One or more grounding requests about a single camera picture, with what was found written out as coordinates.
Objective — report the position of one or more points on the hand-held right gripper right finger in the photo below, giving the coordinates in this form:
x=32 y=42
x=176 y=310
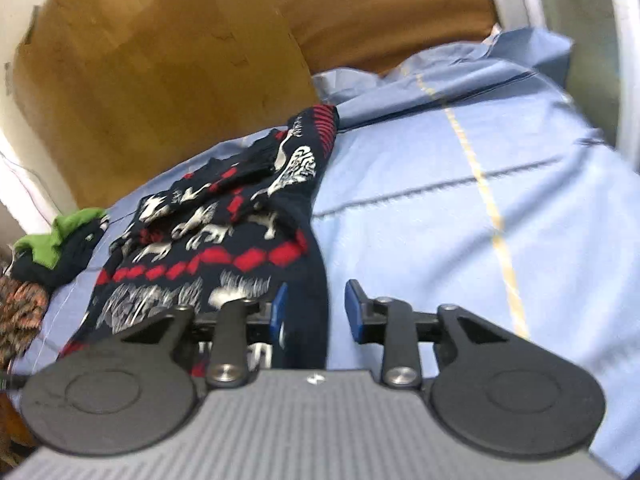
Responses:
x=354 y=312

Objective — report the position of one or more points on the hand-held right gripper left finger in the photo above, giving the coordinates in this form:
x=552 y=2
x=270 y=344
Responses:
x=280 y=312

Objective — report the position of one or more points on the navy reindeer pattern sweater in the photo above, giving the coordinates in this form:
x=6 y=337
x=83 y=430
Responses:
x=210 y=245

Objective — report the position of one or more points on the light blue striped bedsheet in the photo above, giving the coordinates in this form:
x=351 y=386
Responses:
x=450 y=220

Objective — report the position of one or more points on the navy and green garment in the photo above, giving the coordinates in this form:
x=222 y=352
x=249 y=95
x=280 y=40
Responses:
x=50 y=250

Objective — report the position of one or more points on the floral patterned cloth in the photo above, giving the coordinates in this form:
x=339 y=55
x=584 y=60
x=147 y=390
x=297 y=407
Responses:
x=20 y=310

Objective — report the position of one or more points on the wooden headboard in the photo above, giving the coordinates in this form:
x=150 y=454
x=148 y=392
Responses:
x=150 y=75

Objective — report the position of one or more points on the brown padded cushion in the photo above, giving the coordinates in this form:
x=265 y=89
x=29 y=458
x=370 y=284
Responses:
x=380 y=15

